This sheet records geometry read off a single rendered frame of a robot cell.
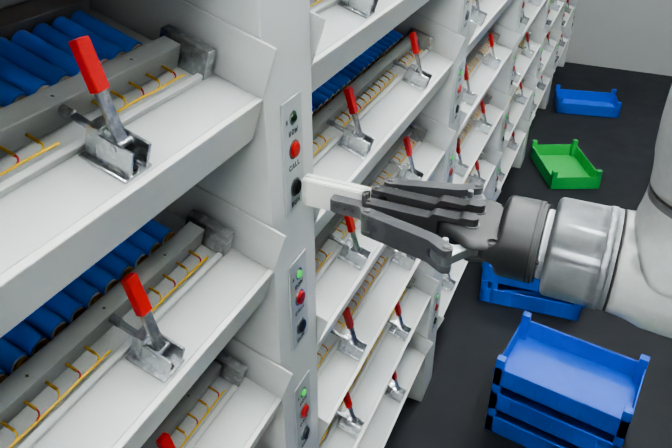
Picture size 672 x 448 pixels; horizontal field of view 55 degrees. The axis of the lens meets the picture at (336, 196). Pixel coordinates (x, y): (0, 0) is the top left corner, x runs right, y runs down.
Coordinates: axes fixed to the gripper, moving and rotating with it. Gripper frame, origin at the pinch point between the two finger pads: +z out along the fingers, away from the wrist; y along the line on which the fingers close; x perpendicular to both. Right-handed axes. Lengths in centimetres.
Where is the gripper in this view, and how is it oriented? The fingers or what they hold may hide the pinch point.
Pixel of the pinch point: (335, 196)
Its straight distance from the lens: 64.3
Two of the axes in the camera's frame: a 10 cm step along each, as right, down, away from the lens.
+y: 4.1, -4.7, 7.8
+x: 0.0, -8.6, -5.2
